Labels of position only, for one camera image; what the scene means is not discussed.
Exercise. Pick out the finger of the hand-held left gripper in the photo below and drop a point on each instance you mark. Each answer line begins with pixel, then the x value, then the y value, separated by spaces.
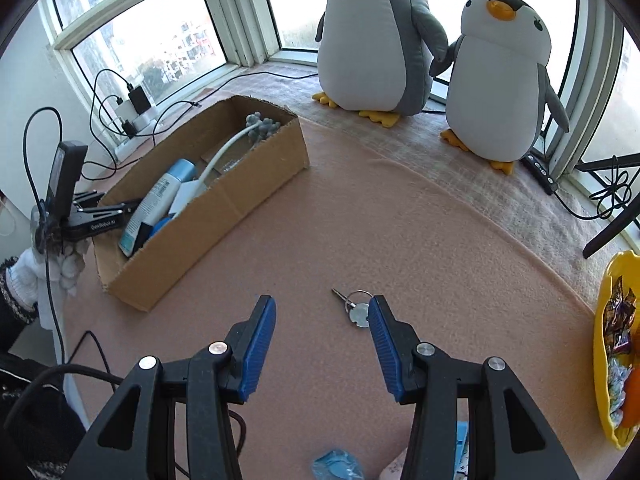
pixel 100 225
pixel 120 206

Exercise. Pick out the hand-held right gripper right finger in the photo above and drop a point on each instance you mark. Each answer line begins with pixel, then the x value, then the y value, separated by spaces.
pixel 385 350

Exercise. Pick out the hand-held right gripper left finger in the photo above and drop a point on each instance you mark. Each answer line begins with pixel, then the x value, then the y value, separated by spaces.
pixel 257 350

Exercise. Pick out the white bottle blue cap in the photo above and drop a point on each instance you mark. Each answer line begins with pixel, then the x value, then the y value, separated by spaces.
pixel 155 200

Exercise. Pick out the blue round lid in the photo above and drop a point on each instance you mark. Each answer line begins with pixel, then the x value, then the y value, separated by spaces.
pixel 161 224

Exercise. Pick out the white wall charger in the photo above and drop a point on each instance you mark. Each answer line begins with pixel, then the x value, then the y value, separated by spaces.
pixel 187 195

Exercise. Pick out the cardboard box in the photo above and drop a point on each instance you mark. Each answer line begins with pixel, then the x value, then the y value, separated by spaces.
pixel 225 200

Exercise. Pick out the blue crinkly packet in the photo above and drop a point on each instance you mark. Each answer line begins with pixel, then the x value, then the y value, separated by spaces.
pixel 337 465

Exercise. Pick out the person's left hand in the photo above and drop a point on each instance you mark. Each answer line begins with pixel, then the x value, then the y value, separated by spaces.
pixel 30 275

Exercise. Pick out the white power strip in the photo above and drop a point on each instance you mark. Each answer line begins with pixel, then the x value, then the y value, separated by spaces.
pixel 131 146

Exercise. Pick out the small black plug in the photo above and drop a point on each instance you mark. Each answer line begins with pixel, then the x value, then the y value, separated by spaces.
pixel 129 129

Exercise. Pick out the white power adapter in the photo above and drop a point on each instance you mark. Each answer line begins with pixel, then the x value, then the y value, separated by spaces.
pixel 125 111

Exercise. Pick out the white charger block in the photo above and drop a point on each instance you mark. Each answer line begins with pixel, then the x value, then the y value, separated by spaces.
pixel 145 120

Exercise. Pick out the black power adapter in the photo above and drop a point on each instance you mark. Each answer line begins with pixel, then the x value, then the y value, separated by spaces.
pixel 140 100

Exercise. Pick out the pink fleece blanket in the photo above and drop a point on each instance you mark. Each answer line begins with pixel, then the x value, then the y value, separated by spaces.
pixel 350 240

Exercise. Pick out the beige checked blanket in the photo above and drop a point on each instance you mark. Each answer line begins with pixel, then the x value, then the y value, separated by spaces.
pixel 450 160

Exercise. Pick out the person's dark knit sweater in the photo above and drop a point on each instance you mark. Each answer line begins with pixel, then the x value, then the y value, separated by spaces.
pixel 35 425

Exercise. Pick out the yellow bowl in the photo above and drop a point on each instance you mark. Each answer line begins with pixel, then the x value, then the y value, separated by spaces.
pixel 601 360

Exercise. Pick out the pile of wrapped candies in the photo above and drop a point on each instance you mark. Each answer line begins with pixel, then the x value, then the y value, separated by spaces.
pixel 620 320

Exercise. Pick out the black tripod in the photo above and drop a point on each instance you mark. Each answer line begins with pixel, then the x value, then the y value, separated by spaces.
pixel 607 232

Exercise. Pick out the orange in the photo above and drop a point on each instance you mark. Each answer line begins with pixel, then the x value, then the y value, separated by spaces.
pixel 635 395

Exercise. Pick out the small penguin plush toy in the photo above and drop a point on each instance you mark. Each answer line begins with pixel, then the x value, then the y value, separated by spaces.
pixel 495 90

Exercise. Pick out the large penguin plush toy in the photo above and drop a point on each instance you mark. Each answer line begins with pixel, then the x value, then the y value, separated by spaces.
pixel 365 50

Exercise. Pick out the white window frame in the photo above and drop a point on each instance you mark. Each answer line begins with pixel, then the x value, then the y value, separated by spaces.
pixel 235 20

